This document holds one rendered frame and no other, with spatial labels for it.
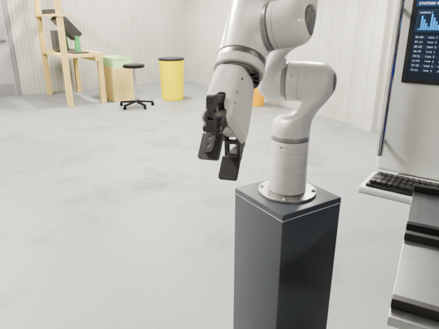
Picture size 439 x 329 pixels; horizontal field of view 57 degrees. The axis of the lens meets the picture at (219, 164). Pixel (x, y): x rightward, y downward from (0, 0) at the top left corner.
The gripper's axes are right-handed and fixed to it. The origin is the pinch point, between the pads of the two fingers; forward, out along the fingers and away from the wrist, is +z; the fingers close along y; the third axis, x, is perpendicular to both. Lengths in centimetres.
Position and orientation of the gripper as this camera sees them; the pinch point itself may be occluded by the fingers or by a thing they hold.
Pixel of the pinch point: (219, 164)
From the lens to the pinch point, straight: 61.8
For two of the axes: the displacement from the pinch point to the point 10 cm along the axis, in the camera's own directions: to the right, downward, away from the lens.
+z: -1.9, 9.4, -3.0
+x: 9.3, 0.8, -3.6
